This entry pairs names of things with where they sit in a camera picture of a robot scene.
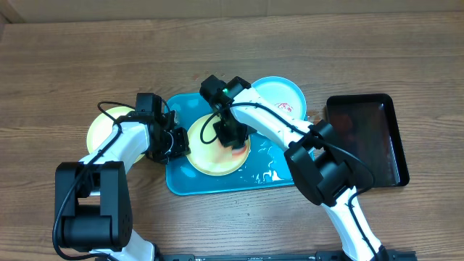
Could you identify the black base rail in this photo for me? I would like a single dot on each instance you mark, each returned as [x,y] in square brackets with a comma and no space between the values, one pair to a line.
[318,256]

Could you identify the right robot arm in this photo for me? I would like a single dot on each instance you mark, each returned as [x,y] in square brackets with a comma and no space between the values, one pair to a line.
[323,172]

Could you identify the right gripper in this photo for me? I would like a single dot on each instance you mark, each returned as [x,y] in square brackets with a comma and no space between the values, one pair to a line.
[232,141]

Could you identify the teal plastic tray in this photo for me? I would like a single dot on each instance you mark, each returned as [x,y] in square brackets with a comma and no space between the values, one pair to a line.
[265,166]

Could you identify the green-rimmed plate front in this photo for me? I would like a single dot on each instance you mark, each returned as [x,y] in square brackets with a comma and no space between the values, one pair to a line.
[212,159]

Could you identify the blue-rimmed plate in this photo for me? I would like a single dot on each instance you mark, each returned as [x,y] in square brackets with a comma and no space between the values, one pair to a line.
[284,94]

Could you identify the green-rimmed plate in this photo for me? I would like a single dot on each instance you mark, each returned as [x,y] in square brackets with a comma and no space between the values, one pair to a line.
[212,159]
[99,130]

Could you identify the black plastic tray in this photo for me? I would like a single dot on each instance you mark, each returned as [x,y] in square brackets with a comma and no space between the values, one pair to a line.
[367,125]

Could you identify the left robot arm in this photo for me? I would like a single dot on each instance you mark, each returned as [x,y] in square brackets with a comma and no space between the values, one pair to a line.
[93,213]

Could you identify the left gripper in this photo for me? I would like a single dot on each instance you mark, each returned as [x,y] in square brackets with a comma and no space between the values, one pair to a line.
[182,149]

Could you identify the red and green sponge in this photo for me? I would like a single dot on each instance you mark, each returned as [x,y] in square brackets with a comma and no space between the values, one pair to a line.
[240,151]

